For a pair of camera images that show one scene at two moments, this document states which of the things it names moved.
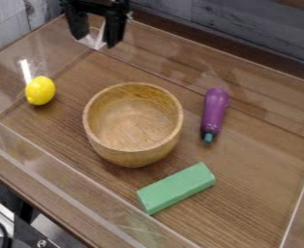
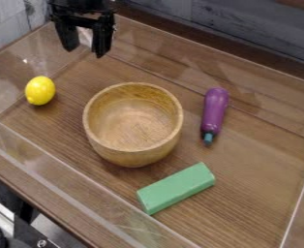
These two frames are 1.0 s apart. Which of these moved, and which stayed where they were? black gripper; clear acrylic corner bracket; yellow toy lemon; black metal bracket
Moved: black gripper
Stayed: clear acrylic corner bracket; black metal bracket; yellow toy lemon
